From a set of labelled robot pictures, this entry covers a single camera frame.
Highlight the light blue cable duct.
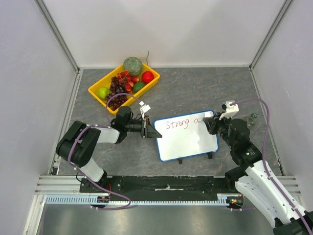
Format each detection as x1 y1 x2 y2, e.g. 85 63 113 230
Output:
45 195 229 206

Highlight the red fruit cluster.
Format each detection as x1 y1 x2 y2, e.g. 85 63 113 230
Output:
116 70 140 94

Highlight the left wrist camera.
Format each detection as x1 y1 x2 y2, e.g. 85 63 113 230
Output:
139 101 151 119

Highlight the blue framed whiteboard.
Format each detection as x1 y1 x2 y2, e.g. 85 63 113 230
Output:
154 110 219 162

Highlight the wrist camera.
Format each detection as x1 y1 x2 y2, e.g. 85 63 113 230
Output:
219 100 239 120
139 101 151 119

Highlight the green melon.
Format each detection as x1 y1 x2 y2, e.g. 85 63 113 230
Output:
123 57 143 76

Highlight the light green apple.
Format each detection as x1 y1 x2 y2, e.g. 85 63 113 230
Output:
96 87 111 100

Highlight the yellow plastic tray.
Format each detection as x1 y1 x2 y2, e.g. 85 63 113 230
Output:
88 63 160 115

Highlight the red apple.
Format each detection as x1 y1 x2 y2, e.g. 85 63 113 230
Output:
141 71 155 84

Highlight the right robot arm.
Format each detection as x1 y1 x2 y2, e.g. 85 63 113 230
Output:
203 113 313 235

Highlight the dark green lime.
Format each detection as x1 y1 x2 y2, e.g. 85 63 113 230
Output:
133 81 145 94

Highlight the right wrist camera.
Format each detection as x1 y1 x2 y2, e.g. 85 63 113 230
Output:
219 100 239 120

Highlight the glass soda bottle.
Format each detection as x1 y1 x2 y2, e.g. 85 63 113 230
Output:
246 113 258 128

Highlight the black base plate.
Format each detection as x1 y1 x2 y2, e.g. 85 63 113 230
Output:
79 175 254 202

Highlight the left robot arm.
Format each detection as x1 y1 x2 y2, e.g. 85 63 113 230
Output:
56 105 162 192

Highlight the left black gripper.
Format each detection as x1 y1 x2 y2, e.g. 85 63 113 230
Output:
125 116 161 139

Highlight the purple grape bunch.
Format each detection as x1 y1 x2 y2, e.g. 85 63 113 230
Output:
105 76 129 111

